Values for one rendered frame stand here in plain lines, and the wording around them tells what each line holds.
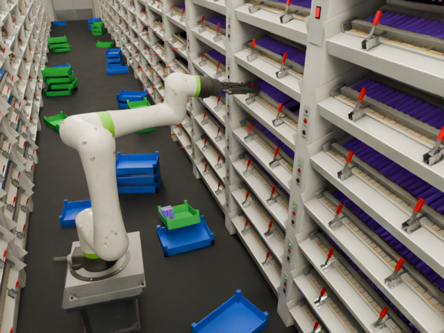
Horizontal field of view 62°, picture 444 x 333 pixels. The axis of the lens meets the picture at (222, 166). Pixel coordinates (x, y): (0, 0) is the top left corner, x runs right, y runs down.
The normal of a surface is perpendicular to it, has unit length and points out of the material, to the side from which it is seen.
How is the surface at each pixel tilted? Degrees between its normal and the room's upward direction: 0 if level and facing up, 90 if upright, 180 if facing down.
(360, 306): 21
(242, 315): 0
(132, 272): 5
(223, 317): 0
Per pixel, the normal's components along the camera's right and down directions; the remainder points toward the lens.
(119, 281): 0.26, 0.48
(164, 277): 0.00, -0.86
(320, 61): -0.93, 0.18
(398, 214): -0.33, -0.74
